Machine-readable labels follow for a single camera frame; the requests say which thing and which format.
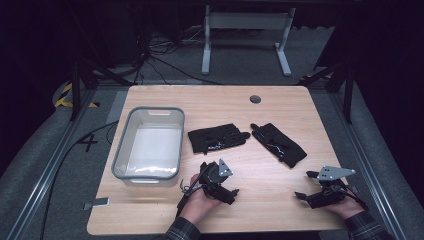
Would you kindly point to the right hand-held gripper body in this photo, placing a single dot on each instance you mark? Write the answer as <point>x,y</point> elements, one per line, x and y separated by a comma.
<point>328,196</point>

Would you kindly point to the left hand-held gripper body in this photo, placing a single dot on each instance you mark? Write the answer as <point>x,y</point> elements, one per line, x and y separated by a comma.
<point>213,180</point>

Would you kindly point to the black glove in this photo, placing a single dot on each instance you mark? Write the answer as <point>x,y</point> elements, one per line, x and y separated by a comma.
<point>216,137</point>
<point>278,143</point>

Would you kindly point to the person's right hand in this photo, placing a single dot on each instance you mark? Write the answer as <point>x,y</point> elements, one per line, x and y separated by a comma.
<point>346,206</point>

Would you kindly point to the black metal stand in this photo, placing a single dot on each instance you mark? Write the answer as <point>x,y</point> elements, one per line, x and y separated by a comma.
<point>76,90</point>
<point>348,93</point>

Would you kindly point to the grey tape strip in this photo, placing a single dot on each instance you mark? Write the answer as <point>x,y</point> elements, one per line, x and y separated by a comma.
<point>98,202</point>

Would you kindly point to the yellow black hazard tape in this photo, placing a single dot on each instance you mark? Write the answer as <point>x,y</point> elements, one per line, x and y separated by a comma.
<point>63,96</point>

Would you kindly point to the aluminium floor rail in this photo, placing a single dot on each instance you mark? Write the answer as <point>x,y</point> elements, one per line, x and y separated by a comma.
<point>370,166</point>
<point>50,166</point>

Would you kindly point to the white metal desk frame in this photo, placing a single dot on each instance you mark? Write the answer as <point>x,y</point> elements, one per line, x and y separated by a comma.
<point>248,20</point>

